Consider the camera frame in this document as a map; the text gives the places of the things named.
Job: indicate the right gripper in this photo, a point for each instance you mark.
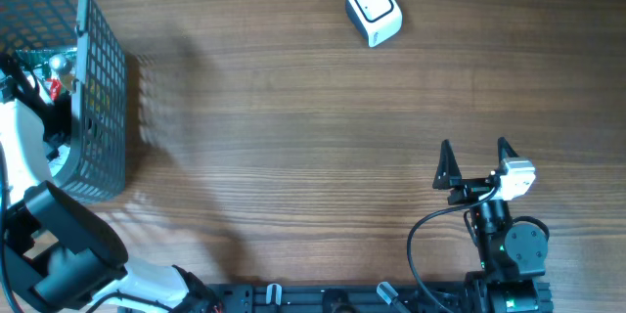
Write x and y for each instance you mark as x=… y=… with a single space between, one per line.
x=449 y=176

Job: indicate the yellow liquid clear bottle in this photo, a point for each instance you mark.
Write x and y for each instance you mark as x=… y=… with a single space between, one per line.
x=63 y=69

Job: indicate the red sachet packet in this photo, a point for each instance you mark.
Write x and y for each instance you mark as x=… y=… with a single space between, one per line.
x=55 y=88

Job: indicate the green 3M gloves package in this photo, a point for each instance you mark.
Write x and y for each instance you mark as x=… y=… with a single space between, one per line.
x=39 y=58

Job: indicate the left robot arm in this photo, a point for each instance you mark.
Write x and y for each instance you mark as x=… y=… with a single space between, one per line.
x=55 y=253

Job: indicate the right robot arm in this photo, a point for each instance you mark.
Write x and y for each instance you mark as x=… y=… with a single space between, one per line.
x=512 y=250

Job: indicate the white barcode scanner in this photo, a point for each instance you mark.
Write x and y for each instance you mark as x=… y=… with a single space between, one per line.
x=376 y=20

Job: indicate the grey plastic mesh basket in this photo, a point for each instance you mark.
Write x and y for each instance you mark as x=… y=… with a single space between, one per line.
x=95 y=167

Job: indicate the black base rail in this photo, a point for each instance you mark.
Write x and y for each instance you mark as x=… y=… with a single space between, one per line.
x=342 y=298

